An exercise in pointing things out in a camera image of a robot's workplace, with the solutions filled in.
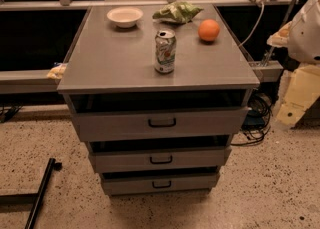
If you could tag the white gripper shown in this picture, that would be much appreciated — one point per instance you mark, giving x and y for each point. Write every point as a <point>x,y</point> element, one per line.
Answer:
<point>305,36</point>

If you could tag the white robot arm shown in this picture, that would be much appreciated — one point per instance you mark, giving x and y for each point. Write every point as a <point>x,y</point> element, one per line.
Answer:
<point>301,37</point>

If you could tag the top grey drawer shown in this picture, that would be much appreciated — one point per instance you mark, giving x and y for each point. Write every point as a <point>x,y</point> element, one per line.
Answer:
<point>97,127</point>

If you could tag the grey drawer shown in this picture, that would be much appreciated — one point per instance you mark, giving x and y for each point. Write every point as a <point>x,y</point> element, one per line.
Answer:
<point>167,183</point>
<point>97,127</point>
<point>159,159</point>

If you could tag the grey drawer cabinet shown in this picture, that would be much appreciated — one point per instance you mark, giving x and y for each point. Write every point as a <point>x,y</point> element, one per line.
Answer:
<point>111,70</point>

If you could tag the middle grey drawer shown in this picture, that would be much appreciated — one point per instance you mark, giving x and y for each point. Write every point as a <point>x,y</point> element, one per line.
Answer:
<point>159,159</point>

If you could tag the bottom grey drawer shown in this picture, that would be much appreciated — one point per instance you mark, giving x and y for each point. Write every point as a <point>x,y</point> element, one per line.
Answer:
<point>167,183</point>

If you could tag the orange fruit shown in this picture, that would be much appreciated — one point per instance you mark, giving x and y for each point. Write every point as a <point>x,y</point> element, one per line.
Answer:
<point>208,30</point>

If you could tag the green chip bag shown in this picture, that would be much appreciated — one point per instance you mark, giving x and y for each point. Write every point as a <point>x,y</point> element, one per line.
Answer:
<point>180,12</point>

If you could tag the silver soda can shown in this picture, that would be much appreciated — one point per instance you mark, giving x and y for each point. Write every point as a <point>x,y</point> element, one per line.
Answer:
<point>165,47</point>

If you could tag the white ceramic bowl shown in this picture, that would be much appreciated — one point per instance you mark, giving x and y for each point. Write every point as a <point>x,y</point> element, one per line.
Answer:
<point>125,17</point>

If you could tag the black metal floor stand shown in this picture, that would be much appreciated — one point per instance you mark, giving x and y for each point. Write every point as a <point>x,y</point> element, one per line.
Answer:
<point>33,199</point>

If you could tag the grey metal frame rail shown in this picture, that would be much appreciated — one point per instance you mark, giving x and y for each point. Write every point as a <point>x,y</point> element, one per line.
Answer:
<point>26,81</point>

